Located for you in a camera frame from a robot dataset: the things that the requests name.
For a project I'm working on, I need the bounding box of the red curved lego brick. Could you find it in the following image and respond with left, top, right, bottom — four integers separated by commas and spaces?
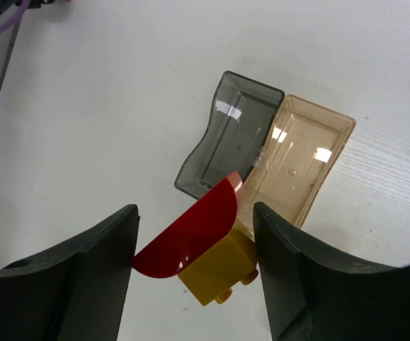
131, 171, 243, 278

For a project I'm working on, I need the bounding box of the yellow lego brick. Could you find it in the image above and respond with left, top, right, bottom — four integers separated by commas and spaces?
178, 220, 259, 306

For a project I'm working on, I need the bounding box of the smoky grey plastic container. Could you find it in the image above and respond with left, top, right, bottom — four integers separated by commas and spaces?
174, 71, 285, 200

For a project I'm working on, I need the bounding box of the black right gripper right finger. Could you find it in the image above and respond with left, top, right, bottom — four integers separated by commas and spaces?
253, 202, 410, 340

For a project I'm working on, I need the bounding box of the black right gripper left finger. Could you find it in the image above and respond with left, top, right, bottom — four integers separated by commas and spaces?
0, 205, 140, 340

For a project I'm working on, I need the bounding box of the clear tan plastic container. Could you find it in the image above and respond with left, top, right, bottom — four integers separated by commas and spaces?
237, 94, 356, 239

